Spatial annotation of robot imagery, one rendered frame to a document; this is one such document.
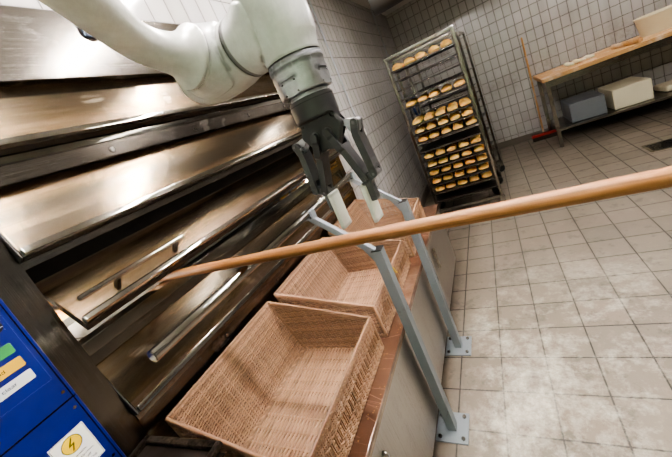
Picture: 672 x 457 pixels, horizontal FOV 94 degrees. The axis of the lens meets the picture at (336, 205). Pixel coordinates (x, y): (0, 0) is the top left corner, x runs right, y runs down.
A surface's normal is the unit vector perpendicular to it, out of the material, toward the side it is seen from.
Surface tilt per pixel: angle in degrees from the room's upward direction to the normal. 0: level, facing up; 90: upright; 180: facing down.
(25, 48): 90
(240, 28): 88
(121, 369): 70
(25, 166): 90
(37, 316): 90
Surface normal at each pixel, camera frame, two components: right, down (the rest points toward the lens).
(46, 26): 0.84, -0.24
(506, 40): -0.38, 0.40
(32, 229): 0.65, -0.53
